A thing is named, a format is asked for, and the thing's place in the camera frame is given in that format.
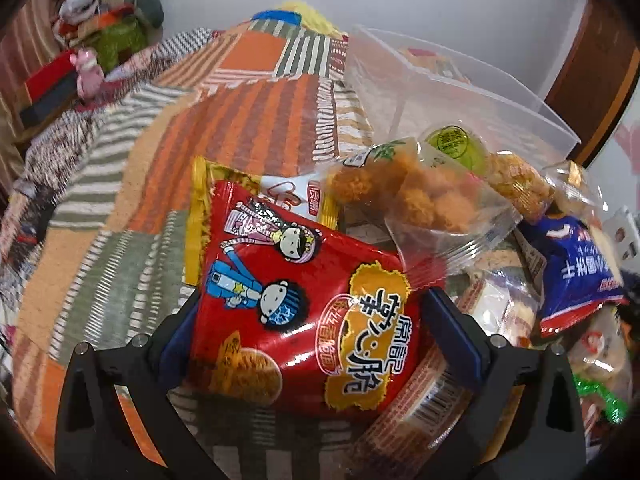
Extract blue red snack bag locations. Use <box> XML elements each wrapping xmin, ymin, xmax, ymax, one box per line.
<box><xmin>515</xmin><ymin>216</ymin><xmax>625</xmax><ymax>338</ymax></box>

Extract red cartoon snack bag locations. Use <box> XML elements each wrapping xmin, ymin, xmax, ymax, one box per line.
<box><xmin>188</xmin><ymin>181</ymin><xmax>428</xmax><ymax>420</ymax></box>

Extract clear bag golden crackers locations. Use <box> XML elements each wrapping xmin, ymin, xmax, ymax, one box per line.
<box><xmin>486</xmin><ymin>151</ymin><xmax>554</xmax><ymax>224</ymax></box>

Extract clear bag orange fried snacks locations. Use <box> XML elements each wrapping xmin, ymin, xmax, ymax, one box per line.
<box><xmin>323</xmin><ymin>136</ymin><xmax>522</xmax><ymax>289</ymax></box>

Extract green jelly cup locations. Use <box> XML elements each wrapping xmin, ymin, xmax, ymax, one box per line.
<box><xmin>424</xmin><ymin>125</ymin><xmax>488</xmax><ymax>176</ymax></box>

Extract yellow white cracker snack bag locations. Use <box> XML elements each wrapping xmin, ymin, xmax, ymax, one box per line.
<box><xmin>184</xmin><ymin>156</ymin><xmax>338</xmax><ymax>285</ymax></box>

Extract green wrapper snack pack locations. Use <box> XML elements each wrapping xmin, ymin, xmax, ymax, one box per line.
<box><xmin>573</xmin><ymin>374</ymin><xmax>628</xmax><ymax>425</ymax></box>

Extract brick pattern snack pack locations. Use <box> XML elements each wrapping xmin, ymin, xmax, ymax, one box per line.
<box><xmin>345</xmin><ymin>347</ymin><xmax>472</xmax><ymax>479</ymax></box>

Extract patchwork striped bed blanket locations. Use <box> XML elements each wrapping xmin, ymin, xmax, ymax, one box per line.
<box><xmin>1</xmin><ymin>20</ymin><xmax>371</xmax><ymax>468</ymax></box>

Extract pink plush toy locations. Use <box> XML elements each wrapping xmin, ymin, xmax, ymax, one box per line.
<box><xmin>70</xmin><ymin>48</ymin><xmax>104</xmax><ymax>102</ymax></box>

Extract red and black box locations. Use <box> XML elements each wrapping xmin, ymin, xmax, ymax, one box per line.
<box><xmin>16</xmin><ymin>49</ymin><xmax>77</xmax><ymax>128</ymax></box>

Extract clear plastic storage bin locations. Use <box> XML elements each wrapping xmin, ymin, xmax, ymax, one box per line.
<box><xmin>344</xmin><ymin>25</ymin><xmax>580</xmax><ymax>168</ymax></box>

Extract brown wooden door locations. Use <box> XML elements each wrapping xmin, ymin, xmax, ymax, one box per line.
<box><xmin>546</xmin><ymin>0</ymin><xmax>639</xmax><ymax>166</ymax></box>

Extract green patterned bag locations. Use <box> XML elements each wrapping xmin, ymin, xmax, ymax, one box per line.
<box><xmin>87</xmin><ymin>15</ymin><xmax>148</xmax><ymax>74</ymax></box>

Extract striped brown curtain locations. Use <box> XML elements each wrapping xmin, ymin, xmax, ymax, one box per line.
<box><xmin>1</xmin><ymin>0</ymin><xmax>65</xmax><ymax>200</ymax></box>

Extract yellow pillow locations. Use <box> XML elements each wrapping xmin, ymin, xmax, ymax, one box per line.
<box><xmin>277</xmin><ymin>0</ymin><xmax>347</xmax><ymax>40</ymax></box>

